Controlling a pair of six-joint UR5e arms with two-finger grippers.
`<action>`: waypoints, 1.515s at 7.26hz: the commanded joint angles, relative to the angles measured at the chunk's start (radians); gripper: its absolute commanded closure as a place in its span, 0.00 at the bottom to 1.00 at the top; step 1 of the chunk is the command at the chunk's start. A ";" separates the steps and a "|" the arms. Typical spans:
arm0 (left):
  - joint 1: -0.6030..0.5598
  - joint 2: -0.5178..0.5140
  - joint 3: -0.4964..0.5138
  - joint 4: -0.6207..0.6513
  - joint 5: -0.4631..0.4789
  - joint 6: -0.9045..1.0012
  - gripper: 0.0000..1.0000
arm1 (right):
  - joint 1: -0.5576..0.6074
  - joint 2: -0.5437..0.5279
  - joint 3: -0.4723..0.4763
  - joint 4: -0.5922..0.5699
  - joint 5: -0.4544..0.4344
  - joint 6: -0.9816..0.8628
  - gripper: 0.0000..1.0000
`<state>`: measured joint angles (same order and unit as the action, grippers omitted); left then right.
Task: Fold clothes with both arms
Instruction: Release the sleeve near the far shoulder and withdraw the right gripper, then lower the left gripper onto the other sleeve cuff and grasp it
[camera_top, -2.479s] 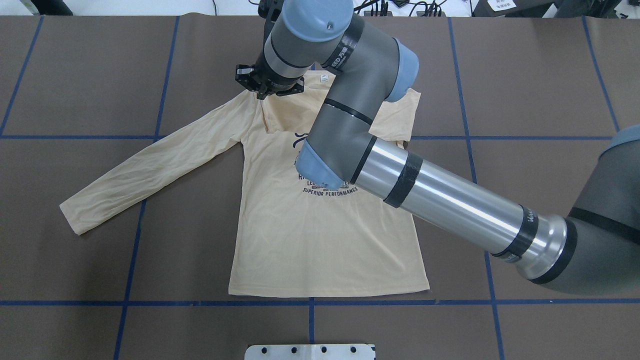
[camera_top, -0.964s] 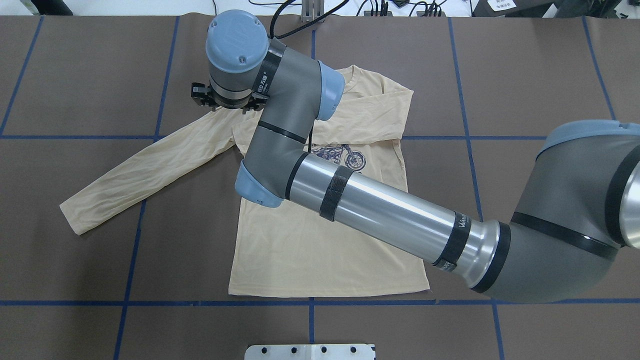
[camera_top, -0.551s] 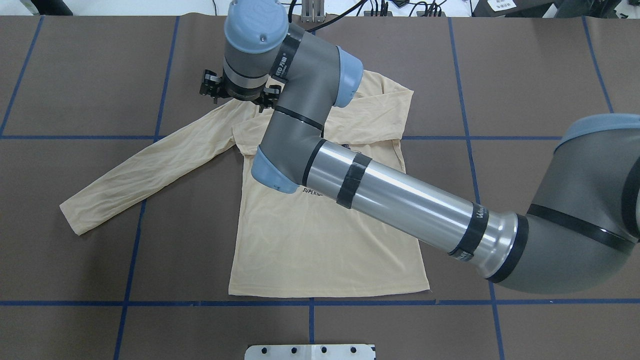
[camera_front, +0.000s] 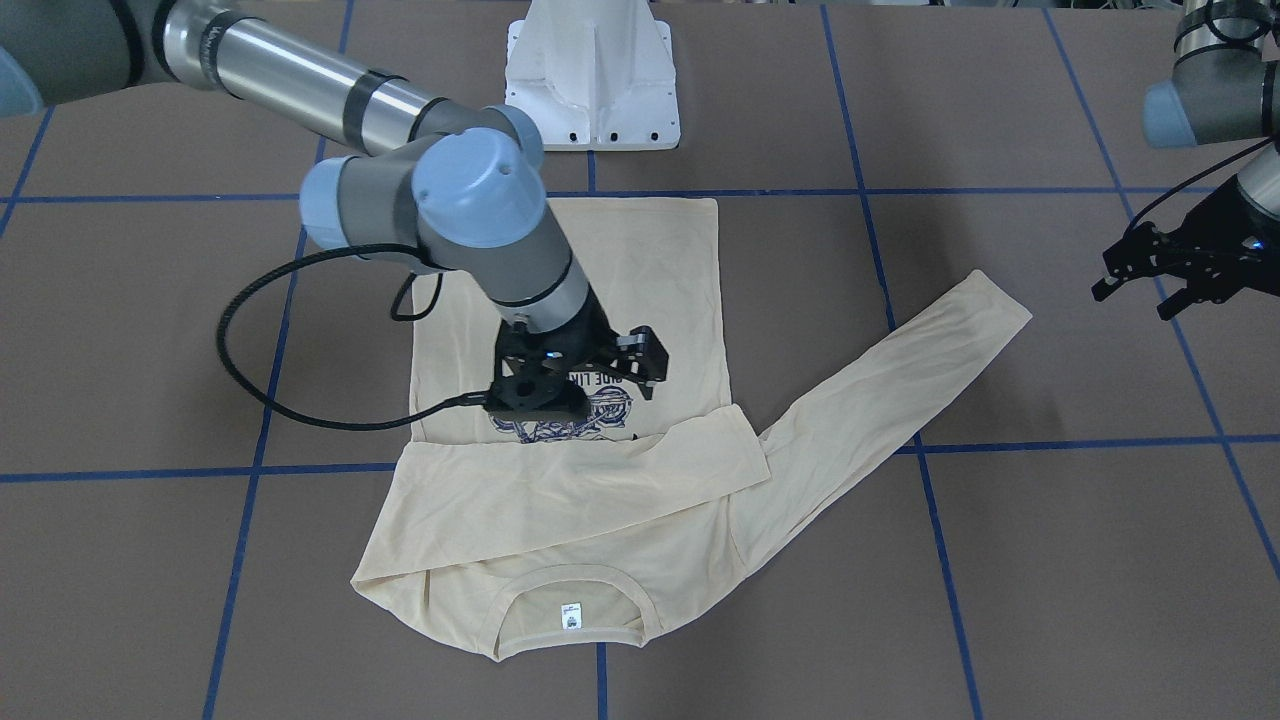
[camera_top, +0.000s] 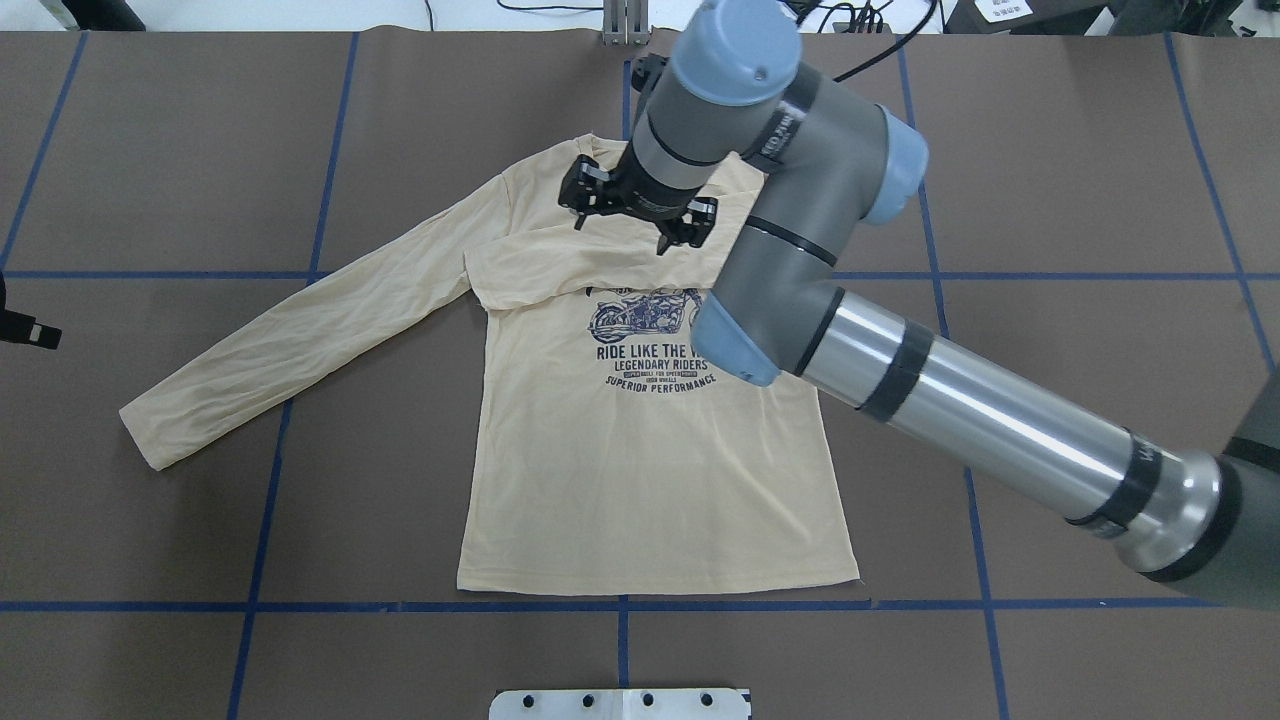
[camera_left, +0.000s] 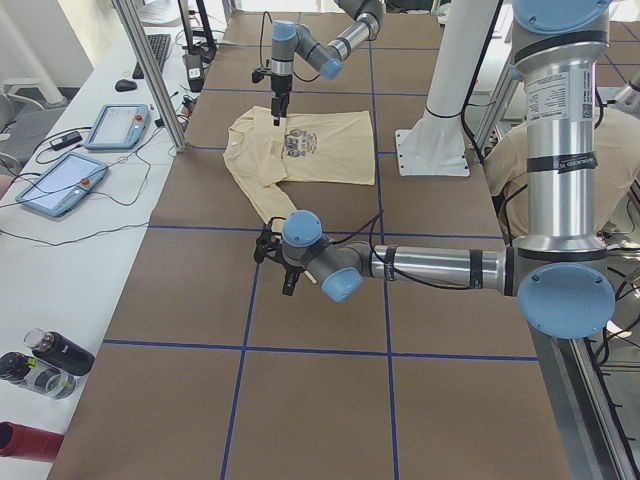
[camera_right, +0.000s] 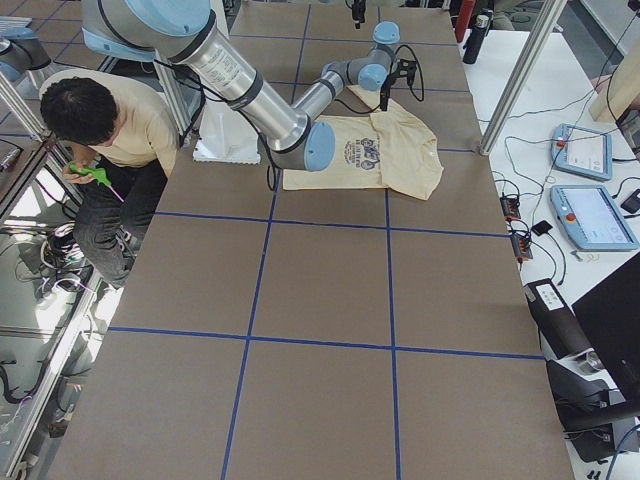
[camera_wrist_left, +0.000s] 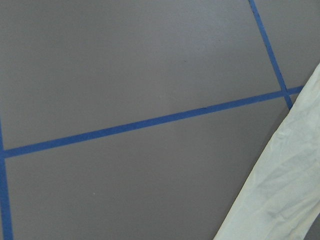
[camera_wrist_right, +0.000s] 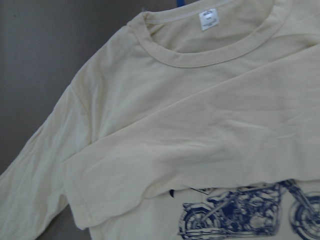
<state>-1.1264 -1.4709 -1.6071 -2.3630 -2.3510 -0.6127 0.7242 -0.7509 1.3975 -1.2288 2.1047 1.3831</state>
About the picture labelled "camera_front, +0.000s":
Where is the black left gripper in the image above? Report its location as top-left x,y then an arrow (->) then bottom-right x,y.
1091,184 -> 1279,322

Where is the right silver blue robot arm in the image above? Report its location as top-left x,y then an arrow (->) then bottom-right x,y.
1,1 -> 667,404

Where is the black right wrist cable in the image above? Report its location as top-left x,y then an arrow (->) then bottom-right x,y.
216,243 -> 492,433

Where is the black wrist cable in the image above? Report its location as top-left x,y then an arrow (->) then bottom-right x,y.
216,243 -> 492,433
1125,140 -> 1276,241

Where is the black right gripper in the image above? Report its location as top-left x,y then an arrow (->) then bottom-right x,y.
493,290 -> 669,401

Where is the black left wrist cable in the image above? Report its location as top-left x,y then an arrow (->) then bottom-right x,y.
1125,140 -> 1276,241

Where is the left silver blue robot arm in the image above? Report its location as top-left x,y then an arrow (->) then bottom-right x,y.
1091,1 -> 1279,320

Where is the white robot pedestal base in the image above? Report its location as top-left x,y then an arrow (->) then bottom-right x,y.
504,1 -> 682,152

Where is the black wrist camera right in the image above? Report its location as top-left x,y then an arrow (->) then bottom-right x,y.
483,373 -> 590,421

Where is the cream long-sleeve printed shirt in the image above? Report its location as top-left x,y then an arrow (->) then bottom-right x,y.
349,199 -> 1030,661

